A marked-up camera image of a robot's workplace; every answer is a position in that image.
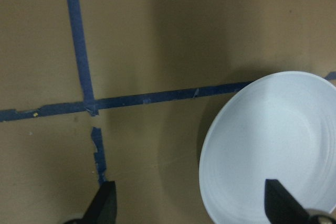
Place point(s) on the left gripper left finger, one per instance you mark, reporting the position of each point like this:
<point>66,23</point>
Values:
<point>103,208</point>

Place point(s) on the blue plate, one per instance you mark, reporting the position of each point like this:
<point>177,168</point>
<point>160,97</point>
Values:
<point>281,126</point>

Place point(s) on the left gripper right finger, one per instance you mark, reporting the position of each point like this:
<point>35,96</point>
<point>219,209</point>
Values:
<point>281,207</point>

